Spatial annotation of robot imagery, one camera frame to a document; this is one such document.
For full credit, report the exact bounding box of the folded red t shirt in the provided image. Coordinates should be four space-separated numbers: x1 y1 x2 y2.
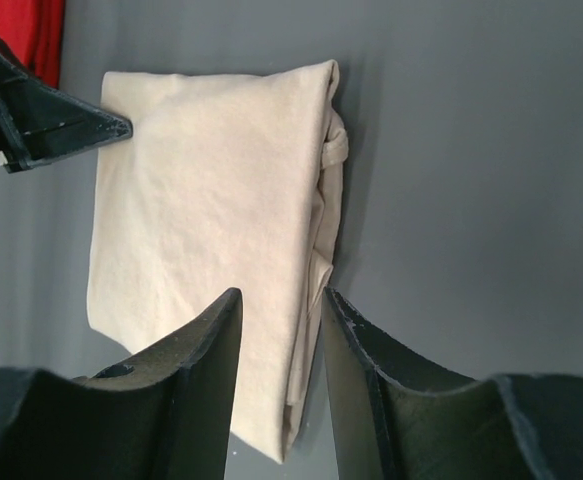
0 0 65 88

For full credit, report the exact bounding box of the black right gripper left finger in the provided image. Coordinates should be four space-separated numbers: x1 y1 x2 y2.
0 288 242 479

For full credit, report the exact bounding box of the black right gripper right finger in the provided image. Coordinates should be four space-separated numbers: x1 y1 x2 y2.
322 288 583 479

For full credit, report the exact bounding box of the beige t shirt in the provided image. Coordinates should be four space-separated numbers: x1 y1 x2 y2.
86 60 349 463

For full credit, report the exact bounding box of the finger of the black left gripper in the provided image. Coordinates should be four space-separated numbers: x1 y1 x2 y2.
0 39 132 173

